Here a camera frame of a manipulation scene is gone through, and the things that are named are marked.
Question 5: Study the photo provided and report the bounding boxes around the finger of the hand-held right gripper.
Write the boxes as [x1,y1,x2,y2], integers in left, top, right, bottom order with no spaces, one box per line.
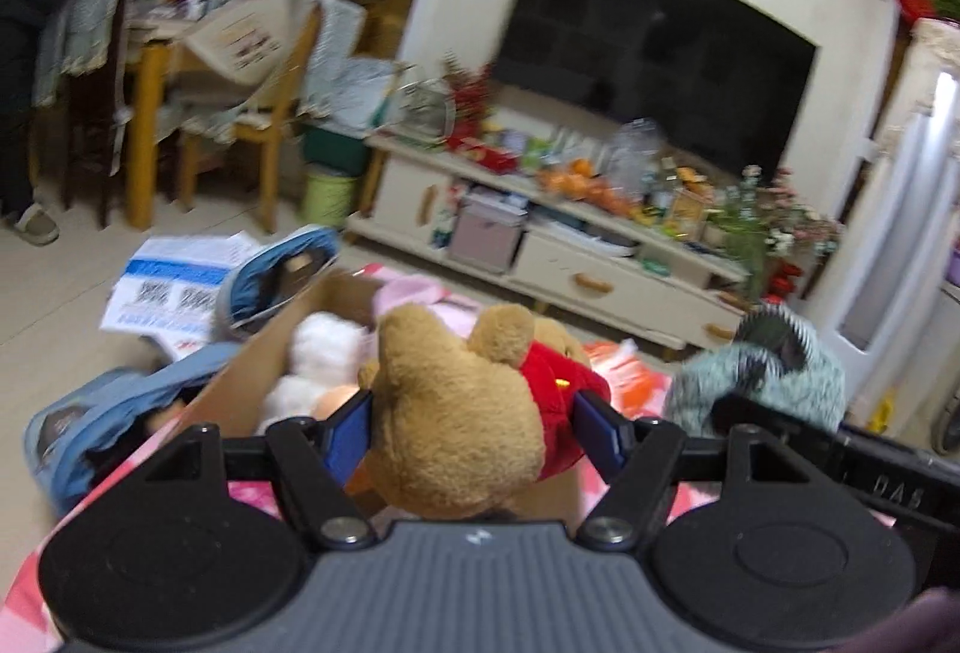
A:
[709,394,852,467]

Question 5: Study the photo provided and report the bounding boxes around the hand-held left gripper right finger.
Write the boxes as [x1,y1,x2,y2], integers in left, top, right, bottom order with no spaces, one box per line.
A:
[571,389,822,549]

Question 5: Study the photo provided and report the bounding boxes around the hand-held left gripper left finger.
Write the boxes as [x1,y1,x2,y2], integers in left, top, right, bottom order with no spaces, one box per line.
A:
[139,387,380,549]

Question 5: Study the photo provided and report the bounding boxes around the grey green knit hat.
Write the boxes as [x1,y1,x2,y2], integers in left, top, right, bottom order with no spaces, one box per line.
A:
[664,304,845,437]

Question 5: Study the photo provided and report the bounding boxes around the white fluffy glove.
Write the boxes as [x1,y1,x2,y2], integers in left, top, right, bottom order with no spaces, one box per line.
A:
[259,312,376,437]

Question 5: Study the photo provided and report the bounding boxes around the brown teddy bear red shirt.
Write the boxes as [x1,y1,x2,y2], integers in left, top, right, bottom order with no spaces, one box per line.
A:
[360,304,608,519]

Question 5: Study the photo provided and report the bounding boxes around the green printed cardboard box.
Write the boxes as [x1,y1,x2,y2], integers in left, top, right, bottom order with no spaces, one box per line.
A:
[180,270,578,519]

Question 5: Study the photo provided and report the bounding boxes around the orange white plastic bag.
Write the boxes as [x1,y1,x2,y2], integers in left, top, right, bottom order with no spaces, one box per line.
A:
[592,338,672,422]

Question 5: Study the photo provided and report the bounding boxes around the cream television cabinet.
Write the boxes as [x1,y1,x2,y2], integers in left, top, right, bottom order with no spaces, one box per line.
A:
[349,132,751,350]

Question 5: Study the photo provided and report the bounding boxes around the artificial flower bouquet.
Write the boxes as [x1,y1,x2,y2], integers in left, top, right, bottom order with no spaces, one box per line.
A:
[709,165,841,257]

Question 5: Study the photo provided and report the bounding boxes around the silver metal case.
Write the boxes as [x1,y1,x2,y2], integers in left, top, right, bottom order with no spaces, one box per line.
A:
[450,203,526,272]

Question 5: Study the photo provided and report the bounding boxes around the white blue paper leaflets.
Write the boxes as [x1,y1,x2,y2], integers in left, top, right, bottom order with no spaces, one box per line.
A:
[101,231,260,358]

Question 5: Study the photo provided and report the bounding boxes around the light green trash bin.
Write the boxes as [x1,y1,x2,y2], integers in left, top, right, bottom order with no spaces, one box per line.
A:
[304,165,361,227]

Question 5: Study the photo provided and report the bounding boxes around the silver standing air conditioner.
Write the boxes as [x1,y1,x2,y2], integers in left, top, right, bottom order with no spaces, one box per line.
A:
[817,16,960,429]

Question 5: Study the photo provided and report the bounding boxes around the pile of oranges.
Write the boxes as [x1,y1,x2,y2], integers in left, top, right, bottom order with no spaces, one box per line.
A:
[536,158,638,215]

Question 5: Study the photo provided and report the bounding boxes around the blue slippers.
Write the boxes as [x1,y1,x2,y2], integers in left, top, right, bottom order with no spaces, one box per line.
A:
[22,225,342,515]

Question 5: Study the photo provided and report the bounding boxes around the clear plastic bag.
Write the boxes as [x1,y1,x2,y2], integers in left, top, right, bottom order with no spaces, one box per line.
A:
[607,119,665,189]

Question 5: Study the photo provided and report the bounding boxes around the dark green storage bin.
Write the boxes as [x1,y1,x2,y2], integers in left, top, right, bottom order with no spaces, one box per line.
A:
[304,124,372,174]

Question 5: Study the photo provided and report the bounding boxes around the red flat box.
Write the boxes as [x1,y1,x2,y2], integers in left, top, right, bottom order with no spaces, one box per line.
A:
[465,143,518,170]

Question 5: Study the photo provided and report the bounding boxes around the wooden chair lace cover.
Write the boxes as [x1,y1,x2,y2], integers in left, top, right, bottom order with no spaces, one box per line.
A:
[180,0,361,234]
[34,0,140,227]

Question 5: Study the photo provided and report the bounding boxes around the glass kettle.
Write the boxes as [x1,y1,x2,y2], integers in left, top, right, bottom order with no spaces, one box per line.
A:
[394,79,455,140]

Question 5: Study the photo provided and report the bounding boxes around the red berry bouquet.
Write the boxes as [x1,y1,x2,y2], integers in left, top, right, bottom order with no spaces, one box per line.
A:
[442,53,492,137]

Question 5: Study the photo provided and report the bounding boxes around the red white checkered tablecloth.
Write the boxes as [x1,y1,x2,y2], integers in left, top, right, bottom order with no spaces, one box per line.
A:
[0,263,901,653]

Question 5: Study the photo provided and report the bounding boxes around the black television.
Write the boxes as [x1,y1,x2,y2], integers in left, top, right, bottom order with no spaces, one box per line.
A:
[495,0,817,189]

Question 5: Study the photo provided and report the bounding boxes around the gold picture frame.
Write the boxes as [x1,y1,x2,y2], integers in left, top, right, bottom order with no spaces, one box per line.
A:
[667,184,710,238]

